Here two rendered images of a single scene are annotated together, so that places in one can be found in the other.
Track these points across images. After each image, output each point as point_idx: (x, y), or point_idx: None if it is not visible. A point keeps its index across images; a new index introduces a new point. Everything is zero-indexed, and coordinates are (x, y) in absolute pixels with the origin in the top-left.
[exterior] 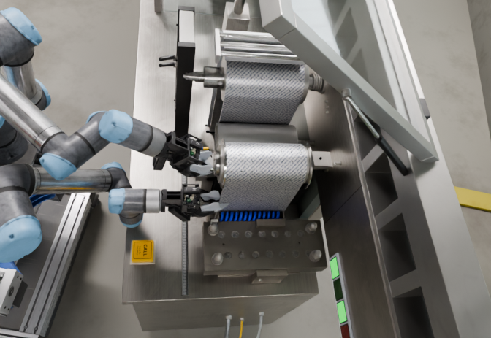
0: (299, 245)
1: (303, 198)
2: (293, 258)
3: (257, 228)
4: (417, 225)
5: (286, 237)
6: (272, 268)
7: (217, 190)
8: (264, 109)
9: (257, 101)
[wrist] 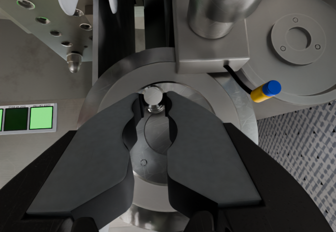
0: (82, 46)
1: (162, 35)
2: (58, 41)
3: (83, 7)
4: None
5: (86, 36)
6: (21, 24)
7: (114, 13)
8: (286, 150)
9: (305, 185)
